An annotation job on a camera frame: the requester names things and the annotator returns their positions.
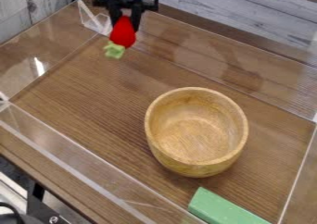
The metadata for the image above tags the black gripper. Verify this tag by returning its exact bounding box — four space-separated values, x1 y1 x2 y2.
92 0 159 31

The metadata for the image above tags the red plush strawberry toy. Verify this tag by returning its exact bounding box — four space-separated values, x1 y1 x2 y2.
104 16 136 59

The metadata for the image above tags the wooden bowl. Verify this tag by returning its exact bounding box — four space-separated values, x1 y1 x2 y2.
143 87 249 178

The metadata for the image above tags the green foam block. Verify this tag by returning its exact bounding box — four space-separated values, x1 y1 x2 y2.
189 187 271 224

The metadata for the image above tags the clear acrylic corner bracket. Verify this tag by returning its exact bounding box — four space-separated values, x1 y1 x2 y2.
76 0 112 36

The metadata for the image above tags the black table leg bracket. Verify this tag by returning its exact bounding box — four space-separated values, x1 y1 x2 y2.
25 180 84 224

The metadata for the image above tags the black cable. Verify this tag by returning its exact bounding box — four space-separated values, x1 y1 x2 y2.
0 203 23 224

